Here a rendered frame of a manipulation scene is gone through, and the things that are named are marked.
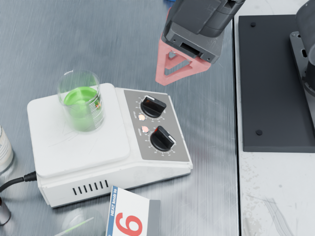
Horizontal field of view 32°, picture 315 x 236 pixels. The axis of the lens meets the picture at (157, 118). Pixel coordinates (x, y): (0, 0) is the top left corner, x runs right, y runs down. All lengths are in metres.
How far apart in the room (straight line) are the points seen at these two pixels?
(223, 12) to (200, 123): 0.23
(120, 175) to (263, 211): 0.19
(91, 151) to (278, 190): 0.26
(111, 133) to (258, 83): 0.25
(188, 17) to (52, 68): 0.34
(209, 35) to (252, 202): 0.24
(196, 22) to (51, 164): 0.25
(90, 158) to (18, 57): 0.30
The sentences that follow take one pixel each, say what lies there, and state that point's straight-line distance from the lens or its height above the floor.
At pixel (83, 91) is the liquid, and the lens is 0.69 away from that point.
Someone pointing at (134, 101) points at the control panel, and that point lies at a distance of 0.75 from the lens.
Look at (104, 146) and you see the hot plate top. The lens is 0.69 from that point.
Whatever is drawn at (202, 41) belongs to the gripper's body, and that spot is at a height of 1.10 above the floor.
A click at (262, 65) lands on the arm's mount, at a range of 0.85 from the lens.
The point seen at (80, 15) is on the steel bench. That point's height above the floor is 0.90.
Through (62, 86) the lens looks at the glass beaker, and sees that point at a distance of 0.67.
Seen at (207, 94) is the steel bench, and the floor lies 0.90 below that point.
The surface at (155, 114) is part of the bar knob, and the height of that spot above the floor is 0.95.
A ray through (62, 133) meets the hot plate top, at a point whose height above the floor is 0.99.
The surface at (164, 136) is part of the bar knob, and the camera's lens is 0.71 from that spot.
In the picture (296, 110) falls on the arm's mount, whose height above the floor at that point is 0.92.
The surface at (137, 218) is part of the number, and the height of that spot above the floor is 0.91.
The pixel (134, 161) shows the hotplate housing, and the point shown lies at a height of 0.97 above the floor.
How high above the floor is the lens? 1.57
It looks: 56 degrees down
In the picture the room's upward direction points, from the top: 6 degrees counter-clockwise
